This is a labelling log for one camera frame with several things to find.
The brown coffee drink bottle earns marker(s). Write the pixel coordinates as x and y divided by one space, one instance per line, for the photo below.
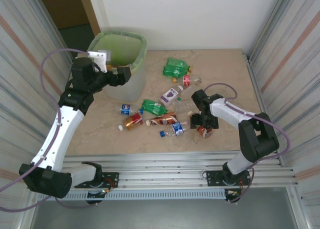
206 133
163 120

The clear bottle blue label cap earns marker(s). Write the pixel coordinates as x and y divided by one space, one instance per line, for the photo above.
177 128

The clear bottle red label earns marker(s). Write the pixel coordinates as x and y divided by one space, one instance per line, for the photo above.
186 80

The blue cola label bottle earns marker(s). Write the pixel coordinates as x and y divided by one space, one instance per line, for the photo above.
127 109

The grape label juice bottle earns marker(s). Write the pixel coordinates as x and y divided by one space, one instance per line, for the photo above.
168 95

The red gold label bottle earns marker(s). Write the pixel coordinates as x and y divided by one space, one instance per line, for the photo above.
133 120

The green bottle white label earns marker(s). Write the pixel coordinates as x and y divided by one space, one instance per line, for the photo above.
155 106

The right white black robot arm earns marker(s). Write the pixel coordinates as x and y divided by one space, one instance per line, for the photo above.
230 119

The translucent plastic waste bin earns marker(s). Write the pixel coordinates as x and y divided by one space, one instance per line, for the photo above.
135 92

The green plastic bin liner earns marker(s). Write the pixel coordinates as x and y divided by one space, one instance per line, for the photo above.
120 44

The right base power lead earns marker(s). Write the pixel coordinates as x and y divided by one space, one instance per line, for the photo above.
233 192

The base power lead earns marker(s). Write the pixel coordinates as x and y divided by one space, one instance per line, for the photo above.
233 192
107 190

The brown wooden door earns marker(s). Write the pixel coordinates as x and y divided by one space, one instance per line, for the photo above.
62 6

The left base power lead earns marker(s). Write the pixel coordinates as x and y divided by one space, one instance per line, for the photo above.
107 190

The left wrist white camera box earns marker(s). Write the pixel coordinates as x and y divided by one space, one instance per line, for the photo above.
98 59

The aluminium rail frame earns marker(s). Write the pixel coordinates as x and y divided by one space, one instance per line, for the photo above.
162 164

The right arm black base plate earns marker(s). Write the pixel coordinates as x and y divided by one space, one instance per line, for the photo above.
212 177

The light wooden door frame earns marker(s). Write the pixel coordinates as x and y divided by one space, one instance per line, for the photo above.
87 4

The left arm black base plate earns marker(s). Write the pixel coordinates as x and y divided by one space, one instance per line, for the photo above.
112 179

